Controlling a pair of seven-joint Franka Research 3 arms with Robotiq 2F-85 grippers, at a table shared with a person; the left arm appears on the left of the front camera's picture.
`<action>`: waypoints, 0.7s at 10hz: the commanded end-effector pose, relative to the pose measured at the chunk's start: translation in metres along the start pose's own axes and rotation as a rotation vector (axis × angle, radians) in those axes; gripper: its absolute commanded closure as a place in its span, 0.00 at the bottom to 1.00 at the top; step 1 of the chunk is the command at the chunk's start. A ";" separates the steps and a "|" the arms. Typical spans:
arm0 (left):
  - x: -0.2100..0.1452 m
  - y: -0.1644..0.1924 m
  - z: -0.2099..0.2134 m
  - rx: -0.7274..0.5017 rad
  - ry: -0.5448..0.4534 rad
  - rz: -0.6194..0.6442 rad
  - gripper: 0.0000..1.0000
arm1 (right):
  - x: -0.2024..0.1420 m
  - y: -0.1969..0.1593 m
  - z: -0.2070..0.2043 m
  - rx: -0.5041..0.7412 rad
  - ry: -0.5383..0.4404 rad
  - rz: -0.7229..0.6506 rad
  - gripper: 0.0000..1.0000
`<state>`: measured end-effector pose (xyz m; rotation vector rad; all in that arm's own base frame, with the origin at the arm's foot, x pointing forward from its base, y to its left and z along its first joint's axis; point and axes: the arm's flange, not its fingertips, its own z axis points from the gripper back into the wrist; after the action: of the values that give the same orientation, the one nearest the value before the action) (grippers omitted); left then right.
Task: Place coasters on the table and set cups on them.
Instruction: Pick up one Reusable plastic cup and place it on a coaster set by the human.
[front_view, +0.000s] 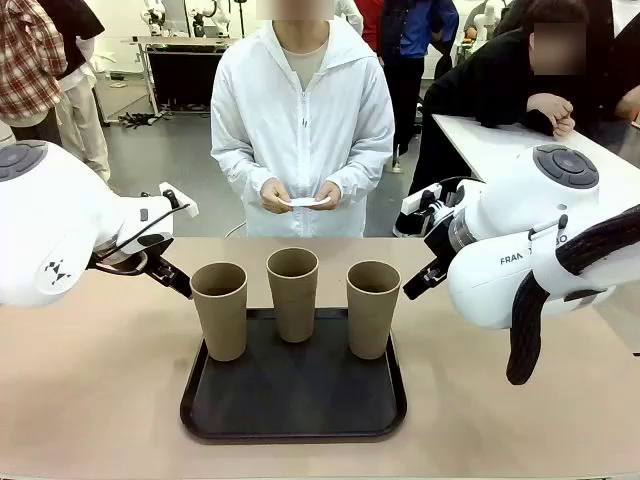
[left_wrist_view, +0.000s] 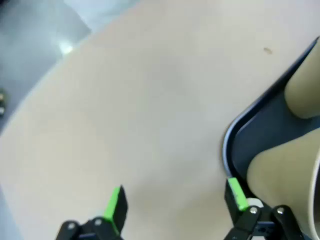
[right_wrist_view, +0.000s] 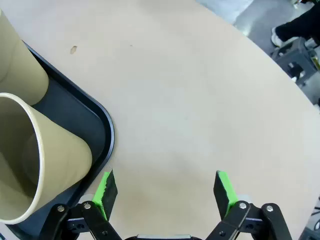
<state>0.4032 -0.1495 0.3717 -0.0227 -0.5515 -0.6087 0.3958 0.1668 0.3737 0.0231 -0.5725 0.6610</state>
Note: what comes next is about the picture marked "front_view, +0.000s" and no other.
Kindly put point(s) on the tall brown cup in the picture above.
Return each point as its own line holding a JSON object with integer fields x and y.
{"x": 294, "y": 310}
{"x": 372, "y": 325}
{"x": 220, "y": 325}

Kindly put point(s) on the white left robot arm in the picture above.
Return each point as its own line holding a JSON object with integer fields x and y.
{"x": 50, "y": 220}

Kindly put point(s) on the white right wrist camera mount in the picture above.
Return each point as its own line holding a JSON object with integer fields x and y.
{"x": 420, "y": 200}

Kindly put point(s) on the person in white jacket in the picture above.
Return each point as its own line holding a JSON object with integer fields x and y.
{"x": 300, "y": 125}

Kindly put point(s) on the metal workbench with black panel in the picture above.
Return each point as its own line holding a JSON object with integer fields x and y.
{"x": 180, "y": 75}

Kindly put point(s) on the black sweater person's hand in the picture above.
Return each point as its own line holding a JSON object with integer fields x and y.
{"x": 550, "y": 107}

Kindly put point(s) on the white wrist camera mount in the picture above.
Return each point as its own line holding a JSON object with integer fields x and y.
{"x": 420, "y": 200}
{"x": 181, "y": 202}

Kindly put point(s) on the person in black sweater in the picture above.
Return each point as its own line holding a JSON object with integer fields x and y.
{"x": 480, "y": 95}

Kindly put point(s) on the white lace paper coaster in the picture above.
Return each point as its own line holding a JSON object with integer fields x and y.
{"x": 305, "y": 201}

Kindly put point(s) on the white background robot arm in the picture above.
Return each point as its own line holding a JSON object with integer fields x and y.
{"x": 485, "y": 25}

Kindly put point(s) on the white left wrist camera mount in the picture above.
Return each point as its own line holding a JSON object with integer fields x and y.
{"x": 181, "y": 202}

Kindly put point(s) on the black plastic tray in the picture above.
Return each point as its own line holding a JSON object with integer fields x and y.
{"x": 300, "y": 400}

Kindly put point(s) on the person's left forearm white sleeve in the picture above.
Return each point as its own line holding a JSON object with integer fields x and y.
{"x": 367, "y": 170}

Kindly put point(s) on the person's right forearm white sleeve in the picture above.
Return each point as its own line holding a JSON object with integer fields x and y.
{"x": 235, "y": 170}

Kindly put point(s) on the person in blue jacket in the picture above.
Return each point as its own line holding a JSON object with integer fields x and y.
{"x": 415, "y": 40}

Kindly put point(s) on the person's right hand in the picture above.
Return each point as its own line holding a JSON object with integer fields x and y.
{"x": 275, "y": 196}

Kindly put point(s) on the person in red top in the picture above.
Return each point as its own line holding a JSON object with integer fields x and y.
{"x": 372, "y": 25}

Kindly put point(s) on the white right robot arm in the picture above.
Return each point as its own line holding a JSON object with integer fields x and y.
{"x": 500, "y": 235}

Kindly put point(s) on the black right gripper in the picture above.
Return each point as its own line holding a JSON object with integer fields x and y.
{"x": 440, "y": 240}

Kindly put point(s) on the person in cream trousers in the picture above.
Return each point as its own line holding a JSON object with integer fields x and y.
{"x": 82, "y": 100}

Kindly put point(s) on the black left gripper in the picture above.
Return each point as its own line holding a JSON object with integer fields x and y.
{"x": 142, "y": 260}

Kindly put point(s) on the person's left hand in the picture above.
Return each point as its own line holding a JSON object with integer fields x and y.
{"x": 330, "y": 195}

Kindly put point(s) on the person in plaid shirt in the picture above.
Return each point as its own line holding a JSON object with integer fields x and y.
{"x": 25, "y": 60}

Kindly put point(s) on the white side table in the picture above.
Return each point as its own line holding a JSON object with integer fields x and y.
{"x": 480, "y": 145}

